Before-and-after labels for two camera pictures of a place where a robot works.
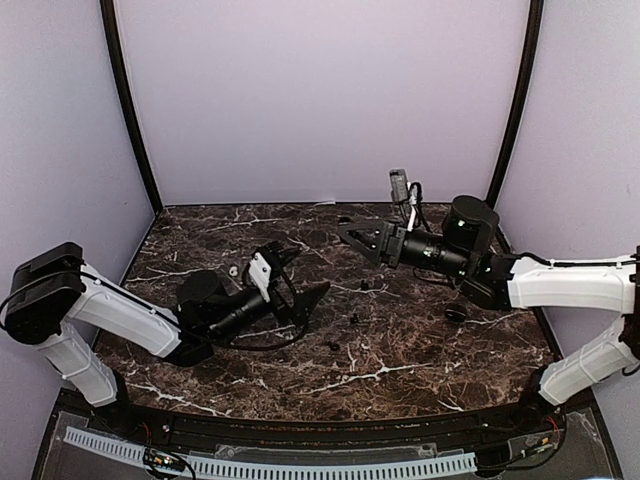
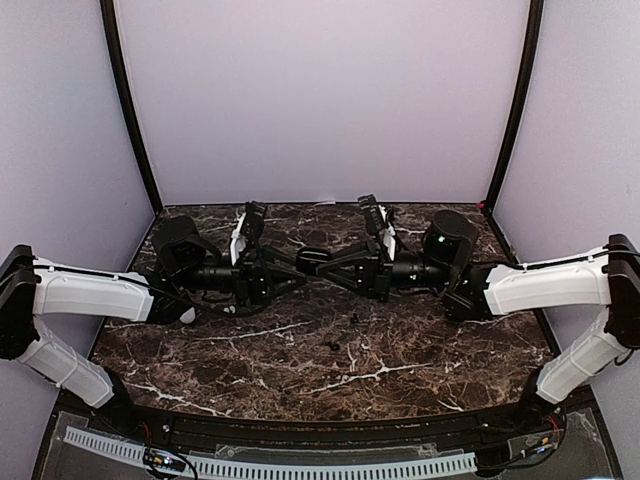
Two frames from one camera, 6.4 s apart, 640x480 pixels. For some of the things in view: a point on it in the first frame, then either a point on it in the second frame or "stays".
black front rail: x=380 y=432 stays
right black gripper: x=390 y=245 → x=372 y=276
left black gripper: x=303 y=303 → x=253 y=277
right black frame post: x=535 y=26 stays
